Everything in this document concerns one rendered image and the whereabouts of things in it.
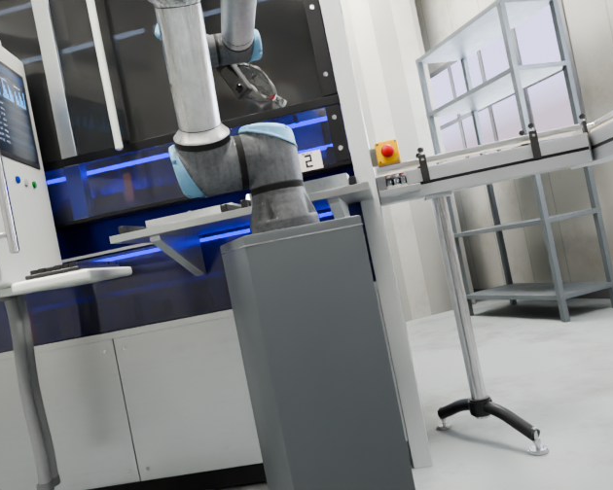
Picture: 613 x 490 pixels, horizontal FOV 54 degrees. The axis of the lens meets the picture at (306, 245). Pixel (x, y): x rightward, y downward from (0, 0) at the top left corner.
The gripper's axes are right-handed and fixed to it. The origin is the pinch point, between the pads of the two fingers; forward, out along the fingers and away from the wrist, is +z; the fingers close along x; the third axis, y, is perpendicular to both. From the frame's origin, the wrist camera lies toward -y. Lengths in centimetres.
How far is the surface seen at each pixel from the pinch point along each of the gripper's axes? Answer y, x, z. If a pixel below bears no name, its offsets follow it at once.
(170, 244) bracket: -22, 45, -5
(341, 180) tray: -32.2, -3.9, 12.4
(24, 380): -35, 105, -19
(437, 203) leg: -11, -4, 68
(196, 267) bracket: -17, 55, 11
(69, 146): 33, 67, -26
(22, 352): -29, 100, -22
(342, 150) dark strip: 1.1, 2.7, 33.1
